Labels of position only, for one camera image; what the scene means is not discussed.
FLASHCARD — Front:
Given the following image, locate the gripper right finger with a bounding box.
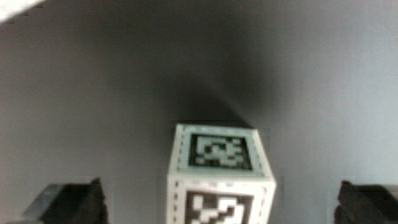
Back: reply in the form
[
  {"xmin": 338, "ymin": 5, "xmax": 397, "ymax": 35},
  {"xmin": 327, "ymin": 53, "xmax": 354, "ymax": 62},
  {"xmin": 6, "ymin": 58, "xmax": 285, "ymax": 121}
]
[{"xmin": 334, "ymin": 180, "xmax": 398, "ymax": 224}]

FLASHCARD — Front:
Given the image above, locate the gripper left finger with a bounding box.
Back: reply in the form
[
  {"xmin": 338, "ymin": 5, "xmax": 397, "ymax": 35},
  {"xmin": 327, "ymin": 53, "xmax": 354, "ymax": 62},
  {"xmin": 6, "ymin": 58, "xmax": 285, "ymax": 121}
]
[{"xmin": 20, "ymin": 179, "xmax": 109, "ymax": 224}]

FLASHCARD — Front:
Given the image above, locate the white tagged cube right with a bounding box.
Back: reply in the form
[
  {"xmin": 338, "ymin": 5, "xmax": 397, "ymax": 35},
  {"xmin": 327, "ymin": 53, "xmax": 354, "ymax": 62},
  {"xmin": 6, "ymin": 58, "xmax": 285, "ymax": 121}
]
[{"xmin": 166, "ymin": 124, "xmax": 277, "ymax": 224}]

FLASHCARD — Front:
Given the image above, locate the white part at right edge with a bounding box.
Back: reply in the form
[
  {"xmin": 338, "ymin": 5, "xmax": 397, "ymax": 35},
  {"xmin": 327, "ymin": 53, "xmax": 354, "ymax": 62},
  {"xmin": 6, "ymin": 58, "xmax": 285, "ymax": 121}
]
[{"xmin": 0, "ymin": 0, "xmax": 47, "ymax": 24}]

